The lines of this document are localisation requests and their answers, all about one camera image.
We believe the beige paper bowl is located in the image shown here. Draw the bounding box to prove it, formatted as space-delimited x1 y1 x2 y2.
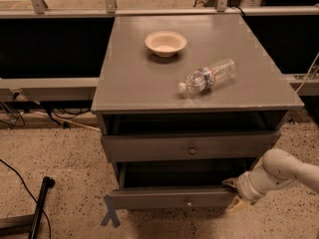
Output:
145 31 187 58

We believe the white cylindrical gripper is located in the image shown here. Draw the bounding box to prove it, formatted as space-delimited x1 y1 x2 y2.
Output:
222 171 264 212

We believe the white cable at right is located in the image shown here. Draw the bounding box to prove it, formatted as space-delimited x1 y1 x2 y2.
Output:
294 52 319 95

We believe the grey wooden drawer cabinet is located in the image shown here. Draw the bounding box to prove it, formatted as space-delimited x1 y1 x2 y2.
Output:
91 14 305 211

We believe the black floor cable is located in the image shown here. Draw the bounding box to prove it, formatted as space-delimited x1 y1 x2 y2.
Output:
0 158 53 239

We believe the black metal stand leg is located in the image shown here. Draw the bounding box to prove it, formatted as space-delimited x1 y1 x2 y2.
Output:
0 176 55 239

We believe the cable bundle under railing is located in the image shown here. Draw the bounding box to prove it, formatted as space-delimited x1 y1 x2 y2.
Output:
0 92 102 132

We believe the blue tape X mark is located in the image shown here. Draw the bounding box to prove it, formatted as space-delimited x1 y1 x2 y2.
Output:
101 195 121 228

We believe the grey top drawer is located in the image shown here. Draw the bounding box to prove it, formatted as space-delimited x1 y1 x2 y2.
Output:
102 130 280 162

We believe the grey drawer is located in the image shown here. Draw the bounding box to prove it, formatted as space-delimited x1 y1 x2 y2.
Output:
110 157 254 209
102 130 280 162

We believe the clear plastic water bottle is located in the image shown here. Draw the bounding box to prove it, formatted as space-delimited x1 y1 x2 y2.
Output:
178 59 238 95

